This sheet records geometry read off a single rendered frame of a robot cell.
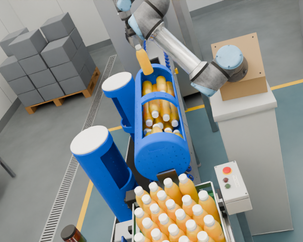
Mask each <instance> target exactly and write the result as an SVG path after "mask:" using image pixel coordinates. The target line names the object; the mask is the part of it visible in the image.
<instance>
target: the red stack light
mask: <svg viewBox="0 0 303 242"><path fill-rule="evenodd" d="M80 237H81V233H80V231H79V230H78V229H77V228H76V231H75V233H74V235H73V236H72V237H71V238H69V239H67V240H64V239H63V240H64V241H65V242H78V241H79V240H80Z"/></svg>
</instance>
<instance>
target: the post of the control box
mask: <svg viewBox="0 0 303 242"><path fill-rule="evenodd" d="M236 215H237V218H238V221H239V225H240V228H241V231H242V234H243V237H244V240H245V242H253V238H252V235H251V232H250V228H249V225H248V221H247V218H246V215H245V212H240V213H236Z"/></svg>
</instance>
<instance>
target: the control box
mask: <svg viewBox="0 0 303 242"><path fill-rule="evenodd" d="M224 167H230V168H231V172H229V173H224V172H223V168H224ZM214 168H215V172H216V176H217V179H218V182H219V186H220V189H221V193H222V196H223V199H224V202H225V205H226V208H227V211H228V214H229V215H232V214H236V213H240V212H244V211H248V210H252V205H251V202H250V198H249V194H248V192H247V189H246V187H245V184H244V181H243V179H242V176H241V174H240V171H239V168H238V165H237V163H236V161H232V162H229V163H225V164H222V165H218V166H215V167H214ZM224 178H228V181H227V182H224V181H223V179H224ZM227 183H228V184H230V188H226V187H225V185H226V184H227ZM236 184H237V185H236Z"/></svg>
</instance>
